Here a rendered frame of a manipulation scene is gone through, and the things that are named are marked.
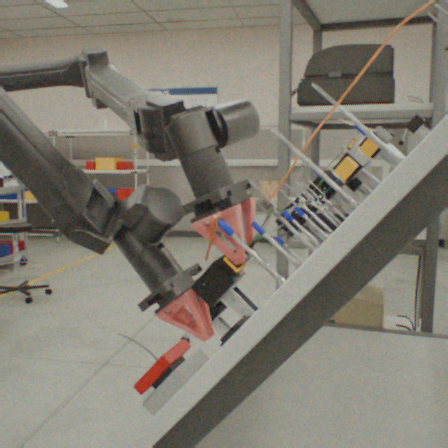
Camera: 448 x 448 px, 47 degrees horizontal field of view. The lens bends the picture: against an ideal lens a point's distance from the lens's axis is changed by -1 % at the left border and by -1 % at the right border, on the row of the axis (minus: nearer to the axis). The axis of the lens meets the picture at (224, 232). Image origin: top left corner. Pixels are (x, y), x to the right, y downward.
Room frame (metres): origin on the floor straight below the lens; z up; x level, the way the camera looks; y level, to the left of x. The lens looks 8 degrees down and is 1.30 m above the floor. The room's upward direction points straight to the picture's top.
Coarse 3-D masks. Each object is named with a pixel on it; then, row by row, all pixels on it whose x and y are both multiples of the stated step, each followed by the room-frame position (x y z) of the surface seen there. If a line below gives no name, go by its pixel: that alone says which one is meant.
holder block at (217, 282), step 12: (216, 264) 0.68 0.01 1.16; (204, 276) 0.69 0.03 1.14; (216, 276) 0.68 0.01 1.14; (228, 276) 0.68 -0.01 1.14; (240, 276) 0.69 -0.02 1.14; (192, 288) 0.70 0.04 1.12; (204, 288) 0.69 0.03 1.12; (216, 288) 0.68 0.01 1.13; (228, 288) 0.68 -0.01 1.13; (204, 300) 0.69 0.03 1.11; (216, 300) 0.69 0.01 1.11
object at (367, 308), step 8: (368, 288) 1.77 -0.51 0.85; (376, 288) 1.78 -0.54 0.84; (360, 296) 1.66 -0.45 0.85; (368, 296) 1.66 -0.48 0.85; (376, 296) 1.67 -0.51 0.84; (352, 304) 1.64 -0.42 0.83; (360, 304) 1.63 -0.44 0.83; (368, 304) 1.62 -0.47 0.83; (376, 304) 1.62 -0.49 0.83; (344, 312) 1.65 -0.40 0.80; (352, 312) 1.64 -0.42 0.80; (360, 312) 1.63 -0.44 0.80; (368, 312) 1.62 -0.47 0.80; (376, 312) 1.62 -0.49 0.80; (336, 320) 1.65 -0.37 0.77; (344, 320) 1.65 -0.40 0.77; (352, 320) 1.64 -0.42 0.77; (360, 320) 1.63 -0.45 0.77; (368, 320) 1.62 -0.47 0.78; (376, 320) 1.62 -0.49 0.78; (384, 320) 1.73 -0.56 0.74
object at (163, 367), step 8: (176, 344) 0.49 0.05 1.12; (184, 344) 0.49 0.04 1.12; (168, 352) 0.46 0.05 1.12; (176, 352) 0.47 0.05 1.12; (184, 352) 0.48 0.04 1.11; (160, 360) 0.46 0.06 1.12; (168, 360) 0.46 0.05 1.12; (176, 360) 0.47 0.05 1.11; (184, 360) 0.49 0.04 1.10; (152, 368) 0.46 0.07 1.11; (160, 368) 0.46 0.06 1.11; (168, 368) 0.46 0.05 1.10; (144, 376) 0.46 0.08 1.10; (152, 376) 0.46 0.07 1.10; (160, 376) 0.47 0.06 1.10; (168, 376) 0.46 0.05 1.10; (136, 384) 0.47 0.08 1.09; (144, 384) 0.46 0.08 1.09; (152, 384) 0.47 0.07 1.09; (144, 392) 0.46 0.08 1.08
